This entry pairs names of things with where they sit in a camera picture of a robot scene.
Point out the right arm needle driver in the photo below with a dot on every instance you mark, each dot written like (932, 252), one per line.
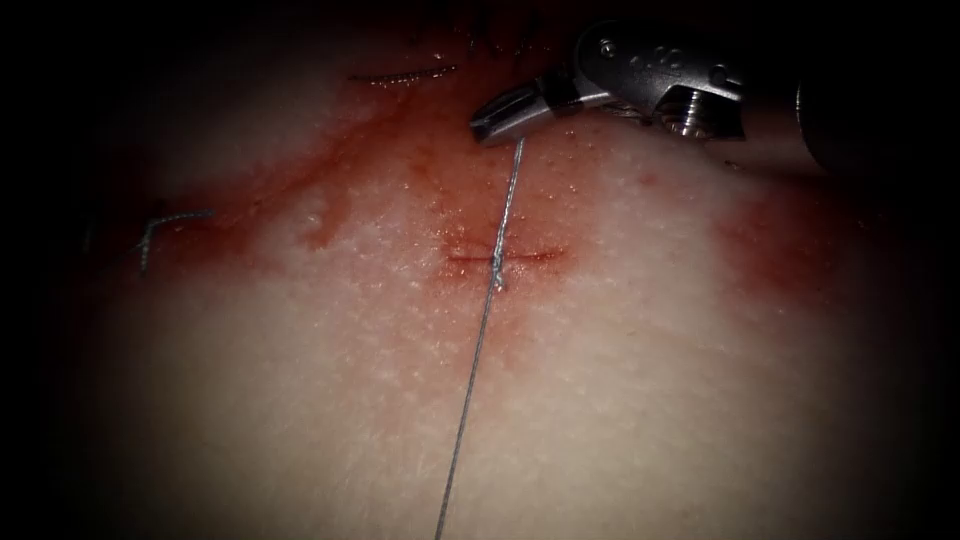
(652, 71)

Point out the right arm needle driver jaw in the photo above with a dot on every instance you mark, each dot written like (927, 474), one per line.
(510, 99)
(517, 126)

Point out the dark right arm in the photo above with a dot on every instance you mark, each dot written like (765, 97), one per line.
(844, 127)

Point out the short blue thread piece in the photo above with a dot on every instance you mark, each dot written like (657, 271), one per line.
(405, 76)

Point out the tissue pad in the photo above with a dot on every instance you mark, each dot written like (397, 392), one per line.
(600, 375)

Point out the blue stitching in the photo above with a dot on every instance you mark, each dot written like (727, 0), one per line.
(172, 219)

